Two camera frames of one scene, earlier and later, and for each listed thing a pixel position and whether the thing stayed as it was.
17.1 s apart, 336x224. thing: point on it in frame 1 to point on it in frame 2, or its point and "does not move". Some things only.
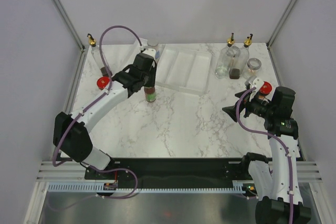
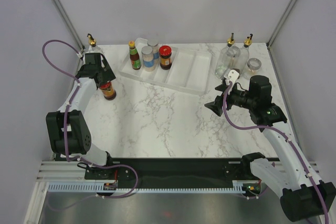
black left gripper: x=153 y=71 to x=108 y=75
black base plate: x=207 y=170 does not move
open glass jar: x=252 y=68 does not move
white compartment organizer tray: x=184 y=67 does not move
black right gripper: x=231 y=110 to x=216 y=106
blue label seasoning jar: x=154 y=44 does not move
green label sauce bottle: x=150 y=94 to x=135 y=60
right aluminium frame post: x=286 y=11 does not move
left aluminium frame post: x=62 y=10 does not move
